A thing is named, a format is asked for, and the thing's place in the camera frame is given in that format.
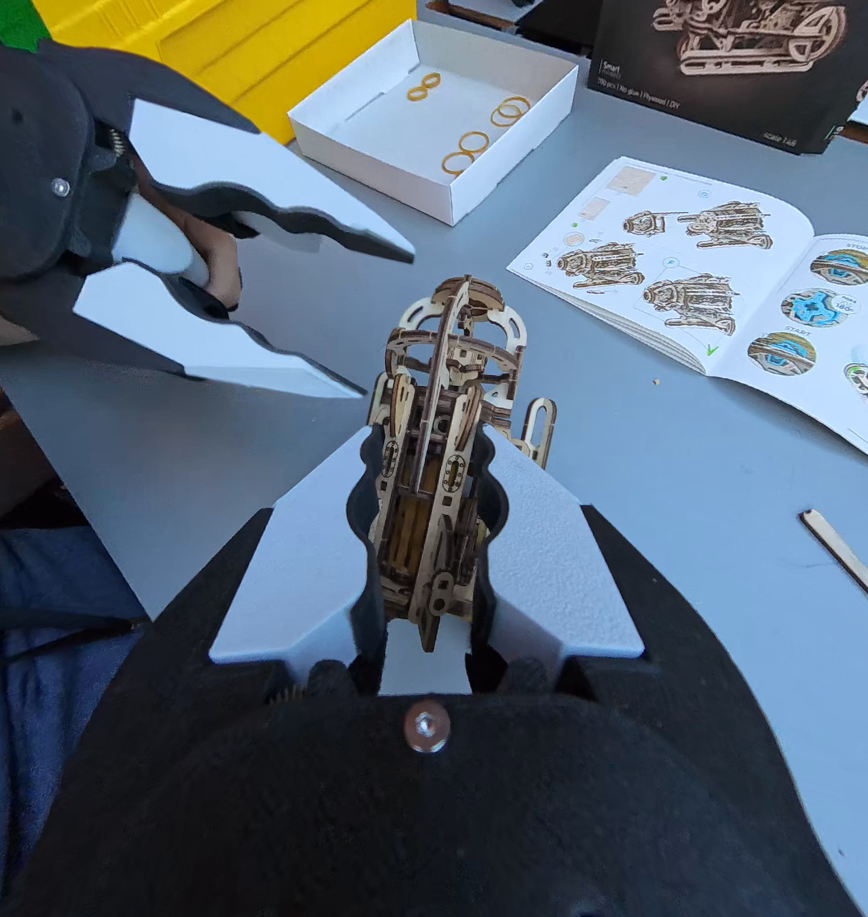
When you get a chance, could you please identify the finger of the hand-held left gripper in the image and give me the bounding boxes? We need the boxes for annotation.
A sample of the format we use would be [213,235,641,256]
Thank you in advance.
[71,259,369,401]
[122,99,417,266]

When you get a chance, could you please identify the open instruction booklet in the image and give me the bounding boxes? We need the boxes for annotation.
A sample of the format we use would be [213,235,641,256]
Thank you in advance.
[507,156,868,474]

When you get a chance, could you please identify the person's blue clothing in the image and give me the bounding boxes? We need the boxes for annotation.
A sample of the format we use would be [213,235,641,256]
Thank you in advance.
[0,430,152,917]

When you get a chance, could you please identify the thin wooden strip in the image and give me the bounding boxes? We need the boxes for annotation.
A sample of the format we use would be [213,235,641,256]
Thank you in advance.
[798,509,868,620]

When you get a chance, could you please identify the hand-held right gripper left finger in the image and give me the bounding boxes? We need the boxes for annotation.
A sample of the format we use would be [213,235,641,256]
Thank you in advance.
[208,423,392,696]

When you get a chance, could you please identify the person's left hand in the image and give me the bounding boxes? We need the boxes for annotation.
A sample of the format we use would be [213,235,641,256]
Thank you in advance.
[137,161,243,309]

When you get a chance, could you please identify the black model kit box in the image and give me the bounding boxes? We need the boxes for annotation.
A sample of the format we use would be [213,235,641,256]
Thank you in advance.
[586,0,868,155]

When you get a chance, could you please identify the wooden mechanical model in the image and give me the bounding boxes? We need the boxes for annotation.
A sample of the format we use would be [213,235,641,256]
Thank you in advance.
[366,274,557,654]

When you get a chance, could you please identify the scattered tan rubber bands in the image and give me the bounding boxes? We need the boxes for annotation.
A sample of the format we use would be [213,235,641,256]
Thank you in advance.
[405,72,534,177]

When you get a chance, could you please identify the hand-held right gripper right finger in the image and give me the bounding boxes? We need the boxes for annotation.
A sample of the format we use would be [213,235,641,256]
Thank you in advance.
[466,426,647,696]

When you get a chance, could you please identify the yellow plastic bin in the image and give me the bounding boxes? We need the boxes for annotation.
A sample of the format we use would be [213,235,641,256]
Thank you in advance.
[32,0,418,144]

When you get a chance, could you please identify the white cardboard box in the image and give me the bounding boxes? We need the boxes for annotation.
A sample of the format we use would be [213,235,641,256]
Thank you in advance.
[288,18,580,227]

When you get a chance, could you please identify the dark bulky object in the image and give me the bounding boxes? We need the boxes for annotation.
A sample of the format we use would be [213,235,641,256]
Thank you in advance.
[530,0,607,50]

